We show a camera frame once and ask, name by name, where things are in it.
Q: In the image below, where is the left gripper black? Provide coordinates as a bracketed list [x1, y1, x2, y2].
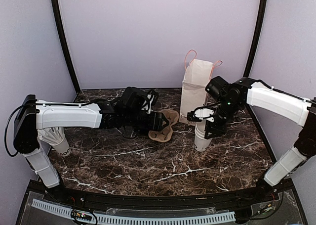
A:
[123, 111, 169, 132]

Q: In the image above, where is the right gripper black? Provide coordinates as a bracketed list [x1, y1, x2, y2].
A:
[204, 98, 241, 139]

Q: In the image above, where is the stack of white paper cups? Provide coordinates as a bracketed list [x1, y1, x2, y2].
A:
[194, 121, 212, 152]

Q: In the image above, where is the brown cardboard cup carrier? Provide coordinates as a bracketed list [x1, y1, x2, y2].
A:
[148, 109, 179, 142]

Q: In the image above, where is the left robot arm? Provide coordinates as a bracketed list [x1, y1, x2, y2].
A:
[10, 94, 169, 203]

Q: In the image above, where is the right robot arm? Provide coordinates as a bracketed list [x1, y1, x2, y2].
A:
[205, 76, 316, 202]

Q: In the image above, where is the white paper takeout bag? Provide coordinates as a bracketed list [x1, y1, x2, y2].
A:
[179, 49, 223, 126]

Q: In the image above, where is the cup holding wrapped straws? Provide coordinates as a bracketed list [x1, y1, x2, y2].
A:
[38, 127, 71, 157]

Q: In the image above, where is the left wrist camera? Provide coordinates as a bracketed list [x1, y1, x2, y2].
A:
[141, 90, 159, 114]

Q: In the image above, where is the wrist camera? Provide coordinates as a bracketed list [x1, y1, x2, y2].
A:
[141, 90, 159, 114]
[187, 107, 214, 122]

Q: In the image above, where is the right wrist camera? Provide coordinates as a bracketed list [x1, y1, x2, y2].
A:
[187, 107, 214, 122]

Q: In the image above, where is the white slotted cable duct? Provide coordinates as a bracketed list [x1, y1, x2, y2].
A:
[31, 199, 236, 225]

